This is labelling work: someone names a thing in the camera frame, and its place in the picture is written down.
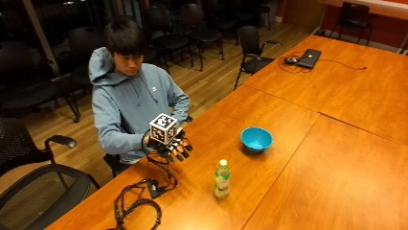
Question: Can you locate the blue bowl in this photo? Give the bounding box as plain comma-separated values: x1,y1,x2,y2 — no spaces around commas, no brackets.
239,126,274,153

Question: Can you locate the black chair with armrests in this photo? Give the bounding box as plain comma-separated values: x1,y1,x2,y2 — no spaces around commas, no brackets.
232,25,283,91

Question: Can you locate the small black box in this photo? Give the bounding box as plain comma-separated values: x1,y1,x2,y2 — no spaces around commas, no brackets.
145,179,169,199

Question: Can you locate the thin black laptop cable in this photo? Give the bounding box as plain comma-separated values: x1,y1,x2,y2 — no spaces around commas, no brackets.
278,51,368,75

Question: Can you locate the black glove cable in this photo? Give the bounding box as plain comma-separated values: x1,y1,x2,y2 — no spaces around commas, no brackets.
141,128,178,193

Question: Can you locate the black mesh armchair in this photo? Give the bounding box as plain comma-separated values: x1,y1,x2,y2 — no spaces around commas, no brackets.
0,117,78,176

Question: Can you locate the green plastic bottle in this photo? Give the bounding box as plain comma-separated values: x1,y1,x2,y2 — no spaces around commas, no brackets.
212,158,232,200

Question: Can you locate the black stacking chair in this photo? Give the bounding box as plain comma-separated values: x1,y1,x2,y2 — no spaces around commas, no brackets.
0,40,81,124
68,26,109,87
179,2,226,62
143,5,195,72
329,1,375,44

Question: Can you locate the white marker cube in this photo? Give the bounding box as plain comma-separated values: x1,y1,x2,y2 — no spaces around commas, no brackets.
147,112,179,146

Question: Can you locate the the person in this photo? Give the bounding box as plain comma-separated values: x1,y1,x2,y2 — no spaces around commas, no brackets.
88,16,191,166

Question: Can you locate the black armchair with curved frame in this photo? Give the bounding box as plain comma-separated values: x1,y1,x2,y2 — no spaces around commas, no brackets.
0,164,102,230

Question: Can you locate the black chair under person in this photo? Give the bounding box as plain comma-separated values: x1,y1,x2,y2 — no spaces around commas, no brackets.
103,152,131,178

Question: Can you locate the black cable bundle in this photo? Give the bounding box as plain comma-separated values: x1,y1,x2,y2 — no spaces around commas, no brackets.
111,178,163,230

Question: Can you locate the black laptop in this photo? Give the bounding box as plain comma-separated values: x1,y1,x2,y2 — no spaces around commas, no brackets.
296,48,323,69

